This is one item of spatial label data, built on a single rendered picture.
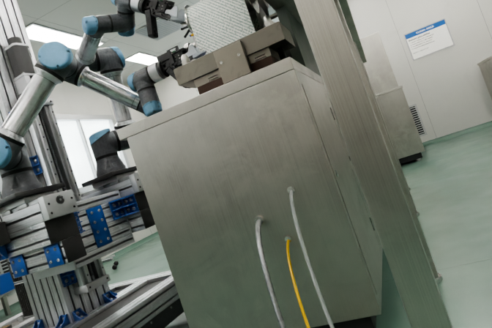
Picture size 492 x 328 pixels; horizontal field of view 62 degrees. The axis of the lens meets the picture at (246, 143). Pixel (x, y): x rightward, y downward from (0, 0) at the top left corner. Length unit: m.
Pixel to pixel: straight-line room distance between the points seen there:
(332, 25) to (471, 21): 6.59
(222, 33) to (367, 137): 1.02
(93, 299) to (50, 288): 0.20
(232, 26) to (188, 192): 0.65
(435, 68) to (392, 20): 1.02
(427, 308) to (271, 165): 0.67
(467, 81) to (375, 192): 6.48
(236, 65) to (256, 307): 0.78
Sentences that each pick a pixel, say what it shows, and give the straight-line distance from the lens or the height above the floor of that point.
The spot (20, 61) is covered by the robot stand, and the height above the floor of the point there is 1.44.
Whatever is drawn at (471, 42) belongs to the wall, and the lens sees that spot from 7.22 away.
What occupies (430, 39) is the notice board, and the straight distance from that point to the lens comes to 7.15.
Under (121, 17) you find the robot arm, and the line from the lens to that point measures 1.90.
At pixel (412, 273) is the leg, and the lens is 0.75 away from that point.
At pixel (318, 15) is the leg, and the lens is 0.73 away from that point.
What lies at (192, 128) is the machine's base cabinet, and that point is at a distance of 1.35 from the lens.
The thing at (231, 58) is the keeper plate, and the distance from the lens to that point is 1.35.
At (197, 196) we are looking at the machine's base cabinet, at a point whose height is 0.59.
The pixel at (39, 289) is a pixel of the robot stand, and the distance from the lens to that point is 2.21.
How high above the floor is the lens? 0.64
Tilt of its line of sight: 3 degrees up
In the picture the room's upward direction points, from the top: 19 degrees counter-clockwise
